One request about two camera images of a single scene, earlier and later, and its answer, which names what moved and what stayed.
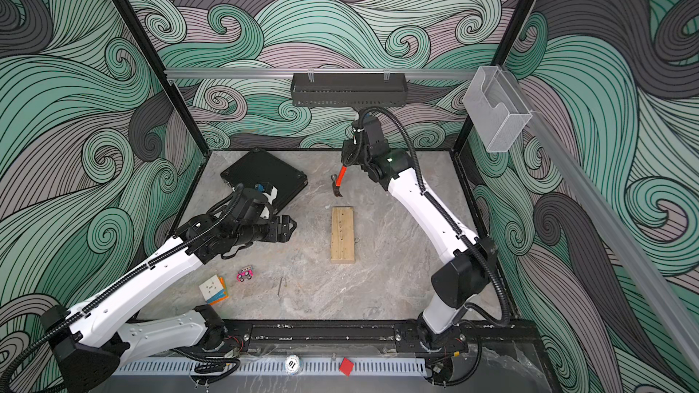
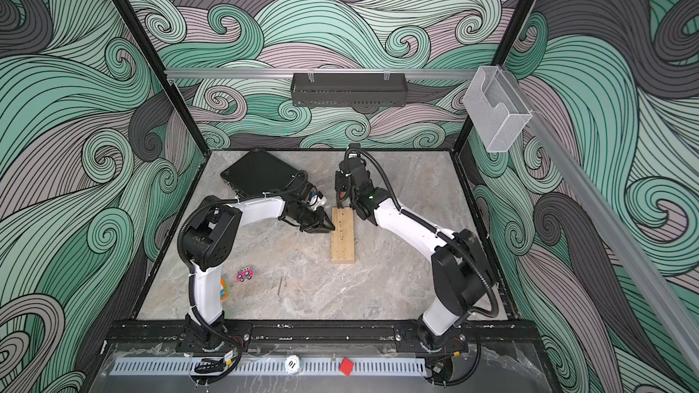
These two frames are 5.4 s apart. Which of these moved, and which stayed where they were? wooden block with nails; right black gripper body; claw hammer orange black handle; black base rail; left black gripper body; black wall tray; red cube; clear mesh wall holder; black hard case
Moved: left black gripper body; right black gripper body; claw hammer orange black handle
Stayed: wooden block with nails; clear mesh wall holder; black wall tray; black base rail; black hard case; red cube
